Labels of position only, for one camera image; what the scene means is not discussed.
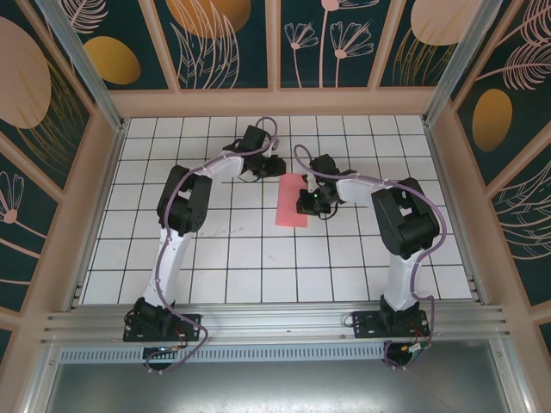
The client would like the aluminium table side rail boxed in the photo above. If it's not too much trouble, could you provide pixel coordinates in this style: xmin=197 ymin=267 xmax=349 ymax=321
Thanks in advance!
xmin=424 ymin=122 xmax=490 ymax=305
xmin=64 ymin=120 xmax=130 ymax=311

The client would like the grey metal sheet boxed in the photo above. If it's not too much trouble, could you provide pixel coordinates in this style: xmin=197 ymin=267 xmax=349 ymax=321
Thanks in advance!
xmin=42 ymin=339 xmax=517 ymax=413

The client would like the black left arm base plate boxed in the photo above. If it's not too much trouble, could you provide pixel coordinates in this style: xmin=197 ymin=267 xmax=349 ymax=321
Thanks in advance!
xmin=122 ymin=312 xmax=203 ymax=343

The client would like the pink paper sheet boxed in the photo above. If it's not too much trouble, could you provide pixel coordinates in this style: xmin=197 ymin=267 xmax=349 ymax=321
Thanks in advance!
xmin=274 ymin=173 xmax=310 ymax=228

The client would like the grey slotted cable duct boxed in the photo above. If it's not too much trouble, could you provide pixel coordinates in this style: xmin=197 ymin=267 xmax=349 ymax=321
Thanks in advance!
xmin=58 ymin=342 xmax=387 ymax=365

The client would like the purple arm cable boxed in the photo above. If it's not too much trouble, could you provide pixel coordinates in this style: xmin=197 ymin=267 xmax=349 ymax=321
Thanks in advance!
xmin=294 ymin=145 xmax=447 ymax=371
xmin=144 ymin=115 xmax=281 ymax=375

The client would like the dark panel with orange oval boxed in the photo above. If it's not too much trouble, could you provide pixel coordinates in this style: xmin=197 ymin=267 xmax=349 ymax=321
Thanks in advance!
xmin=55 ymin=0 xmax=169 ymax=90

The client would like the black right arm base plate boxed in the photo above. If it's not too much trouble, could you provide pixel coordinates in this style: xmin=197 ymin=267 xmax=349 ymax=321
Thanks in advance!
xmin=351 ymin=310 xmax=431 ymax=339

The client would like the dark panel with leaf sprays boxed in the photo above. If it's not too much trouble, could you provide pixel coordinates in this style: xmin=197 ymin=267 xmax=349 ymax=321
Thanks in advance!
xmin=154 ymin=0 xmax=270 ymax=90

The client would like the dark panel, single flower outline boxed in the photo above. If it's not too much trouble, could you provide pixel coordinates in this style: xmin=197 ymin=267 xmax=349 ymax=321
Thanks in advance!
xmin=0 ymin=133 xmax=59 ymax=315

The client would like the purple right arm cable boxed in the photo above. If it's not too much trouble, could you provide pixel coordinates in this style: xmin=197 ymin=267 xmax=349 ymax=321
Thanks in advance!
xmin=294 ymin=145 xmax=447 ymax=371

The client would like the aluminium mounting rail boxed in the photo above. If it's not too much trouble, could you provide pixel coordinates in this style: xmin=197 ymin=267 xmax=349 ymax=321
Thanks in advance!
xmin=40 ymin=303 xmax=513 ymax=349

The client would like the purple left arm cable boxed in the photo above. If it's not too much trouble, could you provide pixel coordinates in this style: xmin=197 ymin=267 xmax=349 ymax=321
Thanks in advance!
xmin=144 ymin=115 xmax=281 ymax=375

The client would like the dark panel with feather outline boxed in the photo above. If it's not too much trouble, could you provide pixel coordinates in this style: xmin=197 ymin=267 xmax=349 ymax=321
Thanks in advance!
xmin=492 ymin=145 xmax=551 ymax=306

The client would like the dark panel with flower outlines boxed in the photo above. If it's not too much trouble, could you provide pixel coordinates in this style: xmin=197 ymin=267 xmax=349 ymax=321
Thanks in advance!
xmin=279 ymin=0 xmax=375 ymax=89

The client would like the dark panel, large pale oval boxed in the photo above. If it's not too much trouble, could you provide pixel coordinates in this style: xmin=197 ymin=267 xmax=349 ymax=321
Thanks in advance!
xmin=0 ymin=0 xmax=94 ymax=190

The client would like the dark panel with pale disc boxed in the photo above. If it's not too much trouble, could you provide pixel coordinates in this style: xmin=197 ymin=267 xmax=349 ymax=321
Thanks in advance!
xmin=378 ymin=0 xmax=466 ymax=89

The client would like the aluminium corner post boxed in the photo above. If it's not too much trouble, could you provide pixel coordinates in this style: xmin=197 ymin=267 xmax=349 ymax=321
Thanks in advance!
xmin=421 ymin=0 xmax=496 ymax=126
xmin=34 ymin=0 xmax=130 ymax=133

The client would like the dark panel, feather and oval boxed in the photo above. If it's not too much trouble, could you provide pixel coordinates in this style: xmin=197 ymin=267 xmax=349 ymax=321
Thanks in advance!
xmin=455 ymin=0 xmax=551 ymax=186

